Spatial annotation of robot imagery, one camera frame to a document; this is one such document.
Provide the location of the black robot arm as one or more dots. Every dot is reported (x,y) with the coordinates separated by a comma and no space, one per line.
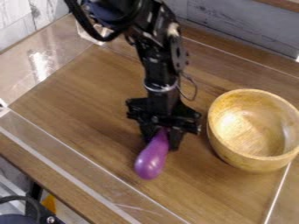
(148,25)

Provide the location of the purple toy eggplant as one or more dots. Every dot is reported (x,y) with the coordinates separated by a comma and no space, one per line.
(151,159)

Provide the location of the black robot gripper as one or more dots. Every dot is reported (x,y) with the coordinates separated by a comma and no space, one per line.
(161,110)

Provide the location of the brown wooden bowl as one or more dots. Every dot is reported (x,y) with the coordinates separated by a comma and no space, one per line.
(252,128)

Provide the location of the clear acrylic tray walls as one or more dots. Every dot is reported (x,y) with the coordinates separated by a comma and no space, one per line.
(65,134)

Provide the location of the black clamp with screw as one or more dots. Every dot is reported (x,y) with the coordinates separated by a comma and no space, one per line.
(40,213)

